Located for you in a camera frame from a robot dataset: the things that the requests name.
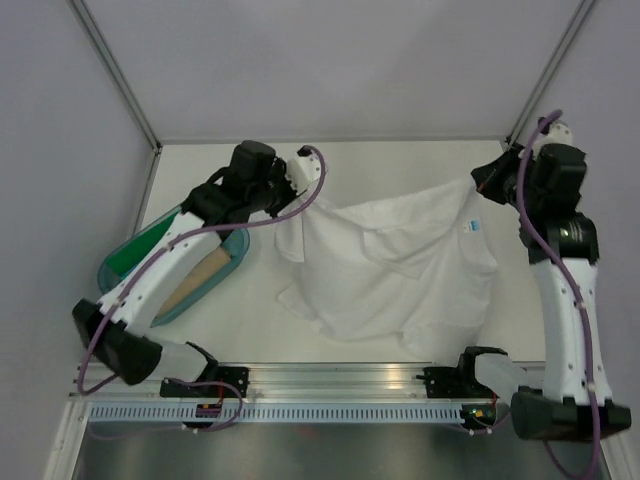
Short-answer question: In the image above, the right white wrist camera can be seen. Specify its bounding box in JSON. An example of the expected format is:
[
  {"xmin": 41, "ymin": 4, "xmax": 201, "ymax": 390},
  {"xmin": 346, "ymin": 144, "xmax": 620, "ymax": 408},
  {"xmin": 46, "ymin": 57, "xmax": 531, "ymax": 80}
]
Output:
[{"xmin": 534, "ymin": 119, "xmax": 574, "ymax": 149}]

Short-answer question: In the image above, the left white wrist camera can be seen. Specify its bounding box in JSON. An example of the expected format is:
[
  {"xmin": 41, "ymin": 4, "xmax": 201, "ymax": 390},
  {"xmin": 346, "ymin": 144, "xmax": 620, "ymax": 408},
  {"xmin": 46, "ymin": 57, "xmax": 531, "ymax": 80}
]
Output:
[{"xmin": 285, "ymin": 145, "xmax": 322, "ymax": 195}]

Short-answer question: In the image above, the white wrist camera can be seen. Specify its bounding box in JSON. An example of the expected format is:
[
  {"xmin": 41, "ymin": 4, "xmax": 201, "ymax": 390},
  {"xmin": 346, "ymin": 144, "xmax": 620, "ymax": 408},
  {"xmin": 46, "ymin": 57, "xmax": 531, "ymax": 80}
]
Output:
[
  {"xmin": 285, "ymin": 145, "xmax": 322, "ymax": 195},
  {"xmin": 534, "ymin": 119, "xmax": 574, "ymax": 149}
]

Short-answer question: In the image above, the white slotted cable duct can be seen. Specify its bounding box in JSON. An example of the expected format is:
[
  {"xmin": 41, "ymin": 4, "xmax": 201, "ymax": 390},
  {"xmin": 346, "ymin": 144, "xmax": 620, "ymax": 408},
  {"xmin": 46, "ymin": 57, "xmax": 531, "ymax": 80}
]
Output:
[{"xmin": 89, "ymin": 402, "xmax": 463, "ymax": 424}]

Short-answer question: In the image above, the left aluminium frame post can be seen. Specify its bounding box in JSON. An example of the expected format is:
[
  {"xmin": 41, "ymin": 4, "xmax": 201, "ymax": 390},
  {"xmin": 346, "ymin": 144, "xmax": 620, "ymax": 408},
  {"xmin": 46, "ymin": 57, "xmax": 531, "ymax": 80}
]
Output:
[{"xmin": 67, "ymin": 0, "xmax": 162, "ymax": 153}]

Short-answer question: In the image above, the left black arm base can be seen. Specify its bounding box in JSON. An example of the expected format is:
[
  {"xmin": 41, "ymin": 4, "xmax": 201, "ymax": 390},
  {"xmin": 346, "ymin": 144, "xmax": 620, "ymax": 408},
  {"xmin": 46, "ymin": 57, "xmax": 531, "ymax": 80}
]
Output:
[{"xmin": 159, "ymin": 366, "xmax": 250, "ymax": 399}]

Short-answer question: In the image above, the white t shirt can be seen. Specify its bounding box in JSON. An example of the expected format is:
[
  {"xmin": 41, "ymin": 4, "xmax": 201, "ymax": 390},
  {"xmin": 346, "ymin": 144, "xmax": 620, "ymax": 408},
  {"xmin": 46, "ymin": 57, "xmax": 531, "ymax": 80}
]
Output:
[{"xmin": 275, "ymin": 177, "xmax": 497, "ymax": 364}]

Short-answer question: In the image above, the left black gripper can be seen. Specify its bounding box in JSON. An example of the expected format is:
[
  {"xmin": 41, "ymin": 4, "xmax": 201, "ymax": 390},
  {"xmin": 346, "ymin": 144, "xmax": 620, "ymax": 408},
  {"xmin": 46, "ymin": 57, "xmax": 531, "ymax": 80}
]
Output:
[{"xmin": 247, "ymin": 158, "xmax": 306, "ymax": 220}]

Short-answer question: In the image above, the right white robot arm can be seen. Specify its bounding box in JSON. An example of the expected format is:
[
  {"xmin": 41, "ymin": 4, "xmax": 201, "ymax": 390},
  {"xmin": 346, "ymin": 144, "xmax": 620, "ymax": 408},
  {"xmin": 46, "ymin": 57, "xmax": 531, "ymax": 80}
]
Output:
[{"xmin": 456, "ymin": 143, "xmax": 632, "ymax": 442}]

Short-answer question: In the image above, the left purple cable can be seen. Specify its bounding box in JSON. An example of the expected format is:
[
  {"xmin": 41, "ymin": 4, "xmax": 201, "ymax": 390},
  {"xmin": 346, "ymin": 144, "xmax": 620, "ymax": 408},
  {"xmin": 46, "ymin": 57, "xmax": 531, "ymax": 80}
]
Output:
[{"xmin": 75, "ymin": 145, "xmax": 329, "ymax": 396}]

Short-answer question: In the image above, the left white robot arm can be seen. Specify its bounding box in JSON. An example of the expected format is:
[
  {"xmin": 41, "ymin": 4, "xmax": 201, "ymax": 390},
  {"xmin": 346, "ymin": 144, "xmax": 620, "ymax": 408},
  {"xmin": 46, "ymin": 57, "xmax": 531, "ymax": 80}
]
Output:
[{"xmin": 72, "ymin": 140, "xmax": 326, "ymax": 396}]

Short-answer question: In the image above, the right aluminium frame post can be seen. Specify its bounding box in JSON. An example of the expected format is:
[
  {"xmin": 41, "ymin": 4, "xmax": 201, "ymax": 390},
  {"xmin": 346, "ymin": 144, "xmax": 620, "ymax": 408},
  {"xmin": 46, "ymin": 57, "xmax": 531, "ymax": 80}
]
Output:
[{"xmin": 501, "ymin": 0, "xmax": 599, "ymax": 151}]

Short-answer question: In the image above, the rolled beige t shirt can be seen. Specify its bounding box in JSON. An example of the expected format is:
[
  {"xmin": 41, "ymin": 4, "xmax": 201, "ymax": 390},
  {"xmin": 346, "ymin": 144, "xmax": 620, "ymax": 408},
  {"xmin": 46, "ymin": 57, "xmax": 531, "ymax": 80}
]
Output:
[{"xmin": 155, "ymin": 247, "xmax": 234, "ymax": 324}]

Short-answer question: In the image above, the rolled green t shirt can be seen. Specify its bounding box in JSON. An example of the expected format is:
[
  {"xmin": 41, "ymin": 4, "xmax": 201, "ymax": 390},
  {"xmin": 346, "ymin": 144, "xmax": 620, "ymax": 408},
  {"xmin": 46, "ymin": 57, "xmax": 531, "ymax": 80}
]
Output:
[{"xmin": 98, "ymin": 206, "xmax": 180, "ymax": 287}]

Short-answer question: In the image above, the aluminium frame post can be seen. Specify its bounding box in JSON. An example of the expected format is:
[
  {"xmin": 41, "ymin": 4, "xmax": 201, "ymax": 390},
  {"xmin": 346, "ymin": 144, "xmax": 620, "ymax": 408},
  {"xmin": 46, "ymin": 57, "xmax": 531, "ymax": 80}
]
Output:
[
  {"xmin": 67, "ymin": 0, "xmax": 162, "ymax": 153},
  {"xmin": 501, "ymin": 0, "xmax": 599, "ymax": 151}
]

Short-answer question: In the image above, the aluminium mounting rail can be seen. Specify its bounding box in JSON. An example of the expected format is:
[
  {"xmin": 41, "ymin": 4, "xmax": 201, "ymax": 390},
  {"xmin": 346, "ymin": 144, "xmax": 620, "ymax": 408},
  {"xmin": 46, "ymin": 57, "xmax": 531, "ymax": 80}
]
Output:
[{"xmin": 68, "ymin": 360, "xmax": 546, "ymax": 401}]

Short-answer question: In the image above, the teal translucent plastic bin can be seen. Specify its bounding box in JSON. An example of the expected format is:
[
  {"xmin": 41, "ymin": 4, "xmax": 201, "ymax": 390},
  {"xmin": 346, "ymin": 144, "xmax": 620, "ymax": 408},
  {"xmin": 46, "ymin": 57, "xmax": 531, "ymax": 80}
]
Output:
[{"xmin": 97, "ymin": 229, "xmax": 250, "ymax": 327}]

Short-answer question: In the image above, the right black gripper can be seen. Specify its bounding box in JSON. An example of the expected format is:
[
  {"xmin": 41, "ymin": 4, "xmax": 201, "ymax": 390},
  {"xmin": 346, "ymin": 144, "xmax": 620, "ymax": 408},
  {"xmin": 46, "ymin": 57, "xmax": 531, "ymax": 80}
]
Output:
[{"xmin": 473, "ymin": 142, "xmax": 543, "ymax": 214}]

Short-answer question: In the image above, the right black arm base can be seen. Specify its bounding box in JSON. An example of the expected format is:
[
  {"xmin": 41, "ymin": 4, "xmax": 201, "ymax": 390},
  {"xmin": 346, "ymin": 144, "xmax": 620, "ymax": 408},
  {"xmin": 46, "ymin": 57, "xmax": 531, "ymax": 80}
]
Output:
[{"xmin": 416, "ymin": 366, "xmax": 494, "ymax": 400}]

